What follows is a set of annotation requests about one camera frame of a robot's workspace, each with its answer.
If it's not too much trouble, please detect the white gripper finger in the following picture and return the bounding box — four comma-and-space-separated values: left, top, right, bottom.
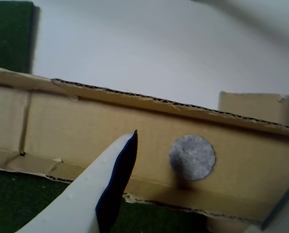
260, 179, 289, 233

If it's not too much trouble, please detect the white gripper finger with black pad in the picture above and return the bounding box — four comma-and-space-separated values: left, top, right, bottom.
15, 129, 138, 233

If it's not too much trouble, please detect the round gray felt mark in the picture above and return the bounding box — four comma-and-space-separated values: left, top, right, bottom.
168, 134, 217, 182

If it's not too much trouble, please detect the long green putting mat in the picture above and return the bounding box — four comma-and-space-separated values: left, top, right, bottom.
0, 169, 208, 233

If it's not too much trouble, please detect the brown cardboard ramp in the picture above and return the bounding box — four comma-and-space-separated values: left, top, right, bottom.
0, 67, 289, 225

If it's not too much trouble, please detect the cardboard cross support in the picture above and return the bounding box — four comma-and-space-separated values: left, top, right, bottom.
219, 91, 289, 129

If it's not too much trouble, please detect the green turf piece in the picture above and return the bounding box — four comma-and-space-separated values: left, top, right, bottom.
0, 1, 40, 74

